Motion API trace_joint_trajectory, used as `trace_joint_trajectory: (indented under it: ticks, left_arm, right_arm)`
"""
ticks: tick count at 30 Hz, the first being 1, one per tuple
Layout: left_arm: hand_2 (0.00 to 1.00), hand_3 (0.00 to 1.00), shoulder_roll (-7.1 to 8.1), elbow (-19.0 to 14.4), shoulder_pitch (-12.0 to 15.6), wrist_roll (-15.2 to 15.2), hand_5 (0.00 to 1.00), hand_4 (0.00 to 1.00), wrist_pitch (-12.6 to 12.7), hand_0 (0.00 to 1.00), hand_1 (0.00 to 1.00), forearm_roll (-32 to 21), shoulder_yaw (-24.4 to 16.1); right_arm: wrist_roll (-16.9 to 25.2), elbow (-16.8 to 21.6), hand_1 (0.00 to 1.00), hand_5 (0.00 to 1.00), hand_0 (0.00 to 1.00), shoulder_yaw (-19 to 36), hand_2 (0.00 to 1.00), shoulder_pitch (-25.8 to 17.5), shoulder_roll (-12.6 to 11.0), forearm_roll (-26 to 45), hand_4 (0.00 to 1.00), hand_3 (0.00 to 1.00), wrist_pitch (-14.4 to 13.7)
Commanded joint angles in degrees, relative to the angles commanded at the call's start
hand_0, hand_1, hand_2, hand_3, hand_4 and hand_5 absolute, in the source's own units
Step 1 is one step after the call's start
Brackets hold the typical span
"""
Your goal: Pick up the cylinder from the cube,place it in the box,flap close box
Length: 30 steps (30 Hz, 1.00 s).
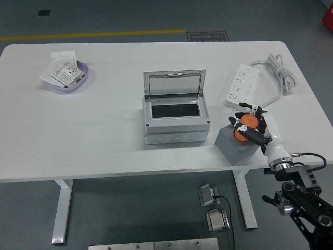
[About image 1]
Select white power strip cable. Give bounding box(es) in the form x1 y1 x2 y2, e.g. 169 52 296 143
249 53 297 109

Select red box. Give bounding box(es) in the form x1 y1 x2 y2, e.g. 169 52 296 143
322 6 333 27

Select purple plastic tray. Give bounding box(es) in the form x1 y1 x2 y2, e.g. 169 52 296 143
43 60 89 94

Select white power strip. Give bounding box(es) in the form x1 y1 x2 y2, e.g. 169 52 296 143
224 64 261 111

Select packaged white socket panel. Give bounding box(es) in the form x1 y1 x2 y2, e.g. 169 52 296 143
50 61 86 88

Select grey plastic enclosure box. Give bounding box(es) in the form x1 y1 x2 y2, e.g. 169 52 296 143
142 94 211 145

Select orange cylinder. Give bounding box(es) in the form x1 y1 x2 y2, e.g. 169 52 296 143
233 114 260 143

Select black pedal cable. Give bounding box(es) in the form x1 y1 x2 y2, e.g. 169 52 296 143
212 194 235 250

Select transparent hinged box lid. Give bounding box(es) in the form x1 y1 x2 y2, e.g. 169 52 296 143
143 69 207 99

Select grey metal plate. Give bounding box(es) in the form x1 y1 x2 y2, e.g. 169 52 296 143
88 242 155 250

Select white table leg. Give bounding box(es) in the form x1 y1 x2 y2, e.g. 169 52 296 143
51 179 74 245
232 169 258 230

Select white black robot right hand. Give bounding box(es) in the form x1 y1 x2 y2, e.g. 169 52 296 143
228 102 292 165

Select white wall switch plate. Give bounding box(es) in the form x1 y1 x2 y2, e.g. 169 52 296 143
50 51 78 66

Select white flat packet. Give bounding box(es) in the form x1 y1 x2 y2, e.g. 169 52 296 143
39 57 66 88

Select grey cube with round hole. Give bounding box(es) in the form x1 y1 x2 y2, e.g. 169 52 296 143
214 124 262 165

